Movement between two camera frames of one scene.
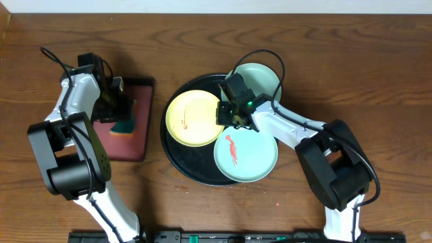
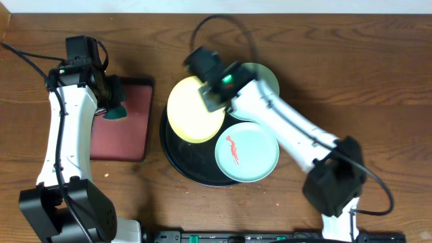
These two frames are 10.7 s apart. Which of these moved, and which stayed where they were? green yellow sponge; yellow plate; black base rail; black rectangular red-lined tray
Moved: green yellow sponge; yellow plate
Stayed: black base rail; black rectangular red-lined tray
